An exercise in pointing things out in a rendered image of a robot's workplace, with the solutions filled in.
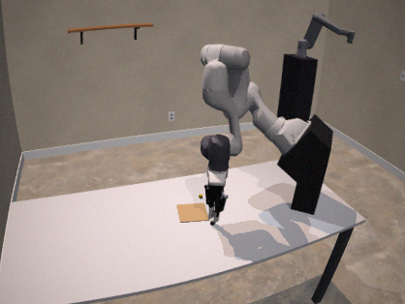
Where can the tan flat mat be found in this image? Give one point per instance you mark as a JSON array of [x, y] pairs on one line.
[[194, 212]]

